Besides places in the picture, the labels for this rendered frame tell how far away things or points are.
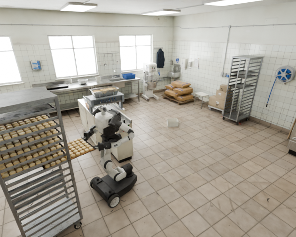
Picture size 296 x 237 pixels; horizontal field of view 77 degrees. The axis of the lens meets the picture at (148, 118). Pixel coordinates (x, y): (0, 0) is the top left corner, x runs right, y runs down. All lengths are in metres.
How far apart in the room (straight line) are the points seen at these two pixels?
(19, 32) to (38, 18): 0.65
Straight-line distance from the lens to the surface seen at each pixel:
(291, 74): 5.74
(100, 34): 7.09
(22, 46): 6.73
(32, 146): 2.23
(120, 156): 3.80
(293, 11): 5.85
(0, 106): 1.96
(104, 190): 3.13
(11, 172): 2.29
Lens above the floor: 2.36
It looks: 24 degrees down
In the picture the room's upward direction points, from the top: straight up
